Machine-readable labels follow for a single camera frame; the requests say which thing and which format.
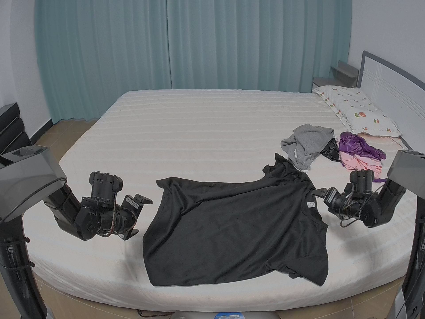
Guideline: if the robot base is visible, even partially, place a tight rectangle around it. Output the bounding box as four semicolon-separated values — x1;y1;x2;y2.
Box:
169;310;281;319

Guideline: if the black T-shirt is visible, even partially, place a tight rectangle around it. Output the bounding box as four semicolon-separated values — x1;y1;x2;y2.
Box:
142;152;329;286

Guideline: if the grey garment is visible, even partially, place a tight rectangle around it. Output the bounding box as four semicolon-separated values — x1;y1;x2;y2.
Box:
280;124;335;172

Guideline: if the pink garment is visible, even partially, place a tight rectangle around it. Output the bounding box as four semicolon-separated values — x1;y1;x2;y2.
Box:
339;152;384;179

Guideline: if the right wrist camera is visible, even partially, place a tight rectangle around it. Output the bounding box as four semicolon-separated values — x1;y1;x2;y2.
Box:
325;188;340;208

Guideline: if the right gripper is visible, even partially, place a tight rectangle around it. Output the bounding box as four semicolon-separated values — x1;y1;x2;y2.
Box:
327;195;351;217

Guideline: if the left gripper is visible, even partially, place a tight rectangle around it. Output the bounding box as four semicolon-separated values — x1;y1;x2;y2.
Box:
116;209;139;240

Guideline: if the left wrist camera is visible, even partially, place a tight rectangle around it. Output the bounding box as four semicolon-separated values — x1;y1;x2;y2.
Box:
122;194;153;219

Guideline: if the black chest of drawers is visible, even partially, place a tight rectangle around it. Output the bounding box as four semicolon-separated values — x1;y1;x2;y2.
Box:
0;103;32;155

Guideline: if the white printed pillow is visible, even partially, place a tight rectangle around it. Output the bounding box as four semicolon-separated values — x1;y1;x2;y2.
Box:
314;85;403;137

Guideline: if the shiny black garment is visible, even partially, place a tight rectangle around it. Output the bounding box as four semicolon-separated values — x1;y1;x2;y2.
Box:
319;138;341;163

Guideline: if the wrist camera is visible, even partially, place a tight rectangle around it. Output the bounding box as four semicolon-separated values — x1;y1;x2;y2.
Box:
325;188;340;208
122;194;153;219

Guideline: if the black cable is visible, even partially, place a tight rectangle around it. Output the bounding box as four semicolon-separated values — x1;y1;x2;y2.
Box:
135;308;174;317
339;216;364;228

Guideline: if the purple garment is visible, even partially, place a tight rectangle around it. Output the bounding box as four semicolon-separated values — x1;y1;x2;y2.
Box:
337;132;388;183

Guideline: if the blue-green curtain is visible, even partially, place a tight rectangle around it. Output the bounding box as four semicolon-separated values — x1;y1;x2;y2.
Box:
35;0;170;122
166;0;352;94

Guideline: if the grey bedside table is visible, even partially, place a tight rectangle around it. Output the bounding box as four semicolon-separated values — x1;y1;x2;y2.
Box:
312;60;359;89

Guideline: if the bed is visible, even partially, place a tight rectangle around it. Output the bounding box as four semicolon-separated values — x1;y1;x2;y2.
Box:
21;50;425;311

